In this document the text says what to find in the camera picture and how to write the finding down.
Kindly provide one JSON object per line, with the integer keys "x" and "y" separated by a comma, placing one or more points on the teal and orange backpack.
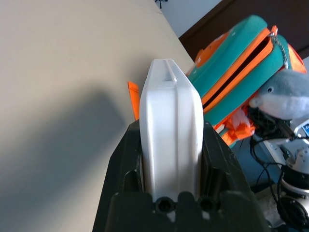
{"x": 229, "y": 55}

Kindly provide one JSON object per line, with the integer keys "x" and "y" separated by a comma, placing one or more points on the black tripod stand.
{"x": 161, "y": 2}

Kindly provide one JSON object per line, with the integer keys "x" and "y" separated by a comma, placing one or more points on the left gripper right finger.
{"x": 217, "y": 159}

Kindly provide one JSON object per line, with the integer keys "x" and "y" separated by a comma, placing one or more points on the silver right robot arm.
{"x": 299, "y": 157}

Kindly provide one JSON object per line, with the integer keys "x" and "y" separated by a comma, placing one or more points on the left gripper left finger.
{"x": 125, "y": 154}

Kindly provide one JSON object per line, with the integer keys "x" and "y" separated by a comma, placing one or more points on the white Unitree pencil case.
{"x": 171, "y": 125}

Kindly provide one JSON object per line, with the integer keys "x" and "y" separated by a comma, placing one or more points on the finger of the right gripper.
{"x": 263, "y": 120}

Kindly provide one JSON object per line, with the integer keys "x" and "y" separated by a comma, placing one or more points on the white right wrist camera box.
{"x": 304, "y": 129}

